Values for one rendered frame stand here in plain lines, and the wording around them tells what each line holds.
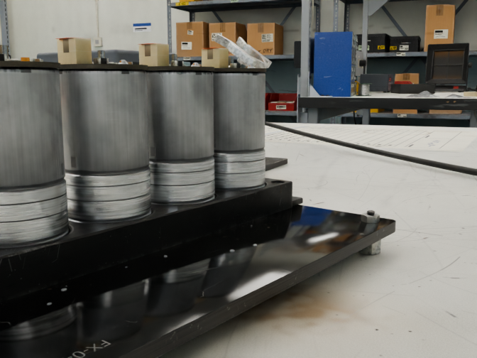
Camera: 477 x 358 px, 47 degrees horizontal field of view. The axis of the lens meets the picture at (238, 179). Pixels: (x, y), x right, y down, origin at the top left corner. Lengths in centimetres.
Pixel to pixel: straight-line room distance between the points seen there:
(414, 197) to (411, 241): 8
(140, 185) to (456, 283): 9
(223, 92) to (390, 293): 8
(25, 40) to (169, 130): 623
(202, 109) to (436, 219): 12
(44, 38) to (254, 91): 604
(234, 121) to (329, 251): 6
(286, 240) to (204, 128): 4
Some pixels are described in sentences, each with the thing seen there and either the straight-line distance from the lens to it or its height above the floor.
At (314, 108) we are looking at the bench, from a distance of 215.
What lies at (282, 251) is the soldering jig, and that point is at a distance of 16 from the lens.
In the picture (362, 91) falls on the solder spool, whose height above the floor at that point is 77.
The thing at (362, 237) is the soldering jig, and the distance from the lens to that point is 17.
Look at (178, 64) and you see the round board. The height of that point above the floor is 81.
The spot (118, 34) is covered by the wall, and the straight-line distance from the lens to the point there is 567.
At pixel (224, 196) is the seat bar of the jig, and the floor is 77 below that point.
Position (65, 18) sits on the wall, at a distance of 605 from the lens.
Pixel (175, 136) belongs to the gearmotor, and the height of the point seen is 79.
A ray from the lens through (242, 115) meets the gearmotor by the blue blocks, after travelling 19.
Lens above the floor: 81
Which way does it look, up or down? 10 degrees down
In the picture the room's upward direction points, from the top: straight up
